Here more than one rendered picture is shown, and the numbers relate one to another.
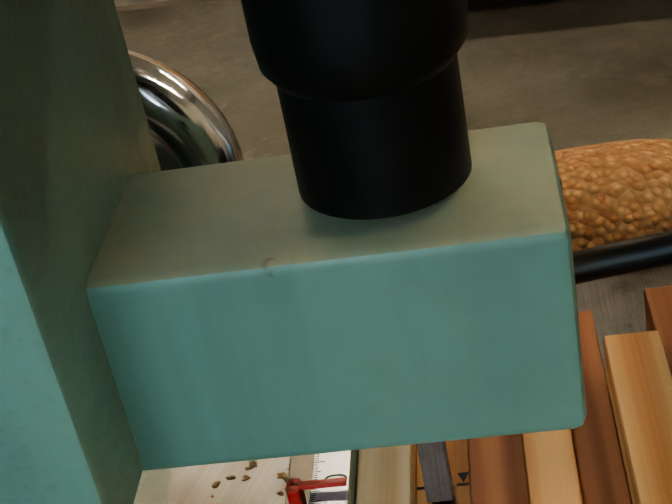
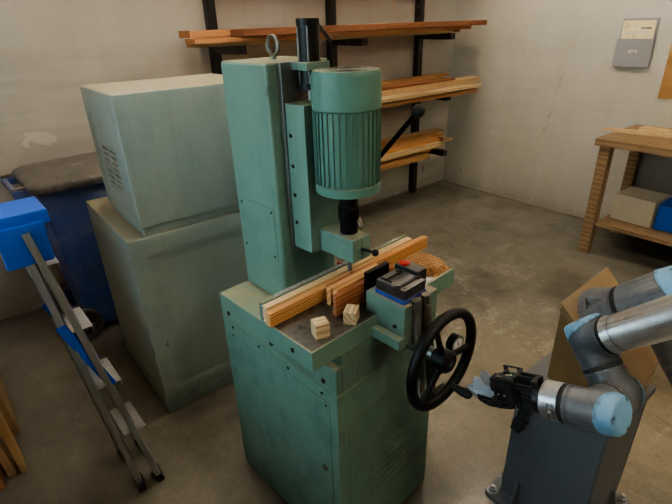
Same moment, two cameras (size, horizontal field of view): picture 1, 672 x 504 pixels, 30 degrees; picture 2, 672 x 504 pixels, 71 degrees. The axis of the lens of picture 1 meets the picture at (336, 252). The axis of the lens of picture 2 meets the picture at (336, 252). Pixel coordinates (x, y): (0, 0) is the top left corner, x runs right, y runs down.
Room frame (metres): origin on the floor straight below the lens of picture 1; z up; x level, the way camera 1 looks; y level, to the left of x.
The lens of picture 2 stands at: (-0.67, -0.75, 1.61)
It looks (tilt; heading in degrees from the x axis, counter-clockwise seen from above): 26 degrees down; 38
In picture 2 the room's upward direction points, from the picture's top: 2 degrees counter-clockwise
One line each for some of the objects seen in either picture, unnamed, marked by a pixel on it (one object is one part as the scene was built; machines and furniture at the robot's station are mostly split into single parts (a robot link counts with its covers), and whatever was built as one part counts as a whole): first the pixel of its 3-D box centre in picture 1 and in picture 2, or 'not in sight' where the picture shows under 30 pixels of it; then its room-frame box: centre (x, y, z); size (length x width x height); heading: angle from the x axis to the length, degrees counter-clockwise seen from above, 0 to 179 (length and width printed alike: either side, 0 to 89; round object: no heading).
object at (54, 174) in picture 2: not in sight; (93, 243); (0.45, 1.94, 0.48); 0.64 x 0.54 x 0.97; 168
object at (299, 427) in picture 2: not in sight; (329, 402); (0.34, 0.10, 0.36); 0.58 x 0.45 x 0.71; 81
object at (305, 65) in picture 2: not in sight; (307, 54); (0.35, 0.12, 1.54); 0.08 x 0.08 x 0.17; 81
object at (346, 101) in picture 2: not in sight; (347, 133); (0.32, -0.02, 1.35); 0.18 x 0.18 x 0.31
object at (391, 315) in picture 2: not in sight; (401, 303); (0.30, -0.21, 0.92); 0.15 x 0.13 x 0.09; 171
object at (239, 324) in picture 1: (345, 311); (345, 244); (0.33, 0.00, 1.03); 0.14 x 0.07 x 0.09; 81
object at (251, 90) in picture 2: not in sight; (282, 181); (0.37, 0.27, 1.16); 0.22 x 0.22 x 0.72; 81
